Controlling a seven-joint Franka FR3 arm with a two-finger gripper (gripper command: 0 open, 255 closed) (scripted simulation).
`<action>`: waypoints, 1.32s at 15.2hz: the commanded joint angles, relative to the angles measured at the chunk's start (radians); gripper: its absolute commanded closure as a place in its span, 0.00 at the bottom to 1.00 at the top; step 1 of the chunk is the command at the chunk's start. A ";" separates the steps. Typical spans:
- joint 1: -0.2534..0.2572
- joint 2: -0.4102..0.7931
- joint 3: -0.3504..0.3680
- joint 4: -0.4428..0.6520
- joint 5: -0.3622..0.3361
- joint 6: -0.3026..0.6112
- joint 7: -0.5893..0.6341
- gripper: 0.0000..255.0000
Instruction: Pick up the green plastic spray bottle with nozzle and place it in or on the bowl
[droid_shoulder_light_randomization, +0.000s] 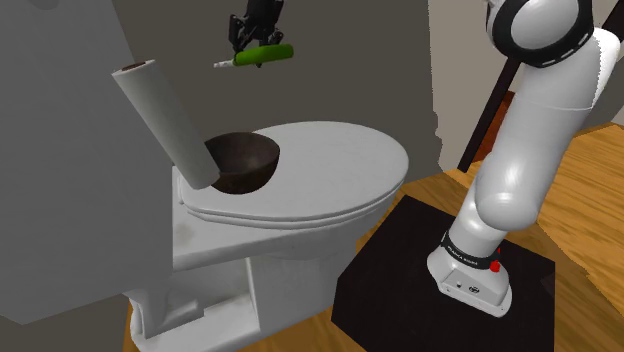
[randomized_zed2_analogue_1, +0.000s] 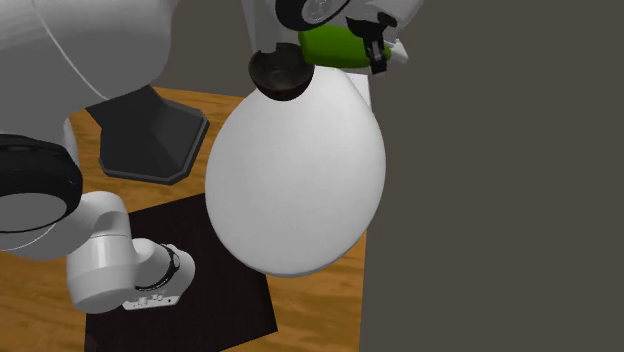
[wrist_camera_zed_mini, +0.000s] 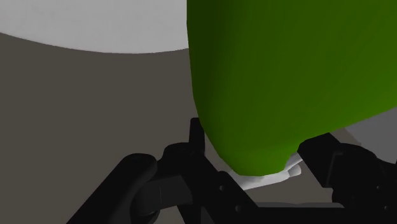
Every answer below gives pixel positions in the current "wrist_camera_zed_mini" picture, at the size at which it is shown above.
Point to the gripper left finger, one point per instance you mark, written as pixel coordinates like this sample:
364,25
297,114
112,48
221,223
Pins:
186,173

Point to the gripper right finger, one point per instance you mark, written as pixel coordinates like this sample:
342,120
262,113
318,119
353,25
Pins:
350,167

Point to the green rounded object white base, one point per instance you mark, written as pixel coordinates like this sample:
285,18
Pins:
279,86

